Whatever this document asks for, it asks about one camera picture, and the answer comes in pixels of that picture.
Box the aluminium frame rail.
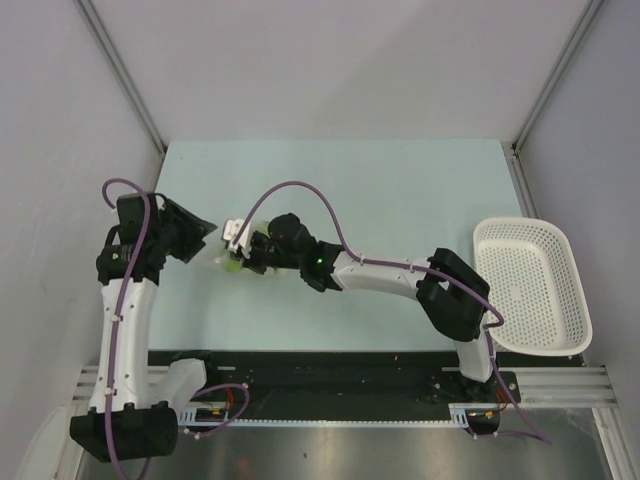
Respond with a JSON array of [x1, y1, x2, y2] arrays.
[[72, 366, 617, 408]]

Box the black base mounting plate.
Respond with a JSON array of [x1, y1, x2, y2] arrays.
[[149, 350, 521, 421]]

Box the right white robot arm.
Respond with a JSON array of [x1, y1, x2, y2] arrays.
[[229, 213, 498, 401]]

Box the left aluminium corner post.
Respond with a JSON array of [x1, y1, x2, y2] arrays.
[[74, 0, 168, 159]]

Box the clear polka dot zip bag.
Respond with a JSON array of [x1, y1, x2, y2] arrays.
[[194, 220, 268, 272]]

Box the white perforated plastic basket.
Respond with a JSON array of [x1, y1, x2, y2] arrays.
[[473, 217, 593, 357]]

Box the green fake apple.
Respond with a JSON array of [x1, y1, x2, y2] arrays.
[[222, 255, 244, 273]]

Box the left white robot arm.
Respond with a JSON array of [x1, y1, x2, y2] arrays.
[[70, 193, 221, 463]]

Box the right aluminium corner post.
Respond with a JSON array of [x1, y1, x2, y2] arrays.
[[511, 0, 608, 153]]

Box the aluminium corner post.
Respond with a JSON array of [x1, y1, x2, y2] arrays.
[[74, 0, 168, 159], [511, 0, 608, 153]]

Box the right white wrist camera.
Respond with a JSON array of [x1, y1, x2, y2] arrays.
[[221, 218, 262, 256]]

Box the white slotted cable duct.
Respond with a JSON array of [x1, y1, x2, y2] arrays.
[[178, 404, 498, 434]]

